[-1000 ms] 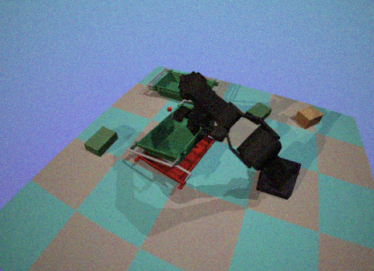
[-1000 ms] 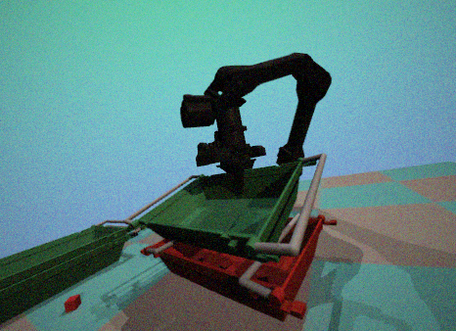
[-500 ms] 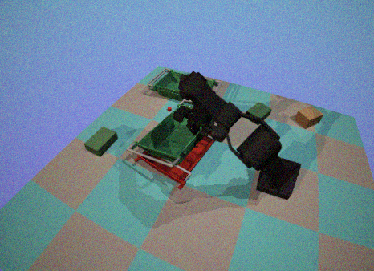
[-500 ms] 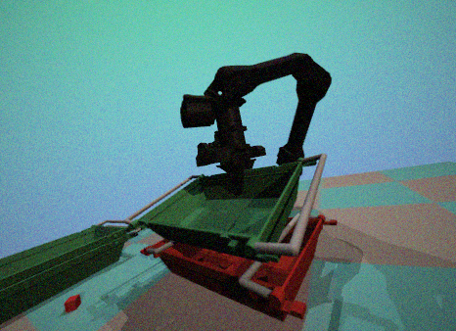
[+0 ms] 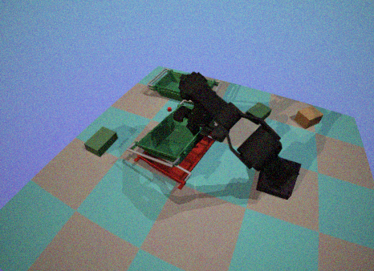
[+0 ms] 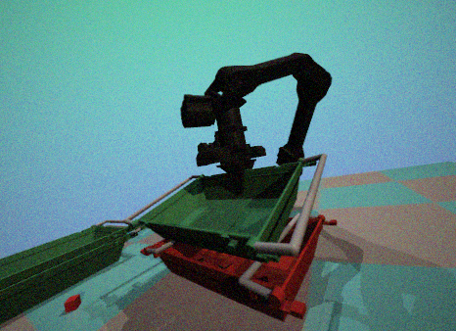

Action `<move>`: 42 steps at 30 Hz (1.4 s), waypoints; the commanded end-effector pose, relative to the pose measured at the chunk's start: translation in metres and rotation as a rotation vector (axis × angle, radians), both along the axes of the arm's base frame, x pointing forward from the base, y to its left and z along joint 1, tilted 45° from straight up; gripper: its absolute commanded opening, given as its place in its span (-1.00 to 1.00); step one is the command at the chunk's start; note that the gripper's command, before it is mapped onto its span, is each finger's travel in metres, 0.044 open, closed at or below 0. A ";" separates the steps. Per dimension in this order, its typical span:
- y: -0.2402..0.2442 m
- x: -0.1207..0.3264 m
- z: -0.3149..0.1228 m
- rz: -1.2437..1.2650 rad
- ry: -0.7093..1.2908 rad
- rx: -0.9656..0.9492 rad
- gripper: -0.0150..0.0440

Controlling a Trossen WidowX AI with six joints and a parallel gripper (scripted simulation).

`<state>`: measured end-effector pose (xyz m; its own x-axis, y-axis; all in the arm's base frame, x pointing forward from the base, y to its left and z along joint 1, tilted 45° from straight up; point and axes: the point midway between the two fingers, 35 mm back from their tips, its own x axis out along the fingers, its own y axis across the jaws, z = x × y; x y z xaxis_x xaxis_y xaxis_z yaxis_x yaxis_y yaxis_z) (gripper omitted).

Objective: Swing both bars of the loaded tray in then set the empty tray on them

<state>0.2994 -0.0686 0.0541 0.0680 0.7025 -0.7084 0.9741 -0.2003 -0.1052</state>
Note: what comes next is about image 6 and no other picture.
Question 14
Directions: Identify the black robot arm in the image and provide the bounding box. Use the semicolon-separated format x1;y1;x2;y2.
180;53;333;166

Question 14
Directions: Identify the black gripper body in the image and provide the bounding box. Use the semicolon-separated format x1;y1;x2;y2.
196;121;266;166

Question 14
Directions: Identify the red plastic tray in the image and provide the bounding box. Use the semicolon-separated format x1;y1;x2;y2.
153;214;337;322

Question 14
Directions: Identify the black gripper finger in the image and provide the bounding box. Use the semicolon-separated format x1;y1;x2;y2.
216;161;245;194
245;159;256;170

